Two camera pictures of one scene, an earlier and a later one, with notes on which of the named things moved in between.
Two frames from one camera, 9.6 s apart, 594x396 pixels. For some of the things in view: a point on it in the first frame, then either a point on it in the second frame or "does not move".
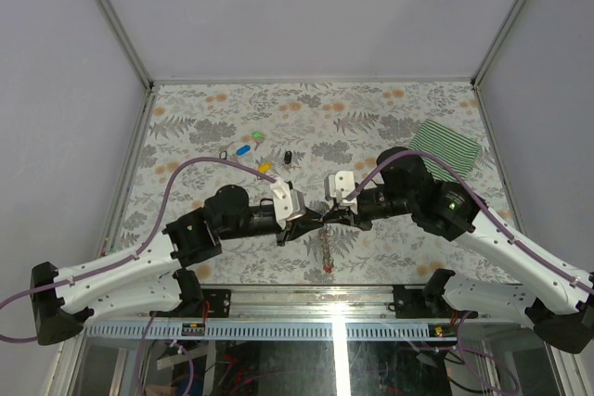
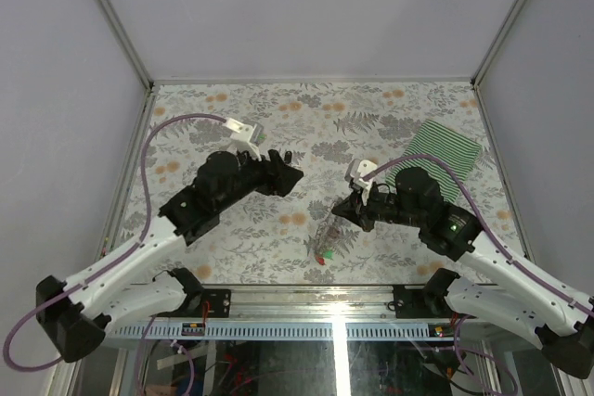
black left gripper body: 260,223 to 265,182
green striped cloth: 459,152 does not move
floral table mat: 303,132 does not move
